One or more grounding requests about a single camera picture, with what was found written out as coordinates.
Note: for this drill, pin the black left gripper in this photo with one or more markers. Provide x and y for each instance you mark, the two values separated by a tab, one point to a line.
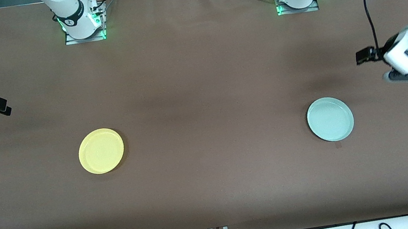
379	52

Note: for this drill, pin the pale green round plate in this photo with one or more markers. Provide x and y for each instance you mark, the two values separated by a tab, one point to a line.
330	119

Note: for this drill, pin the yellow round plate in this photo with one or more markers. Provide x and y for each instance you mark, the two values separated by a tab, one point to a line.
101	151

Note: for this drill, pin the brown table cover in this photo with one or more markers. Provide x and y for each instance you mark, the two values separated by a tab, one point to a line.
216	190

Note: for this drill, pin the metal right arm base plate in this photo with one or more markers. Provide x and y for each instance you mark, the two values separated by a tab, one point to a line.
71	41

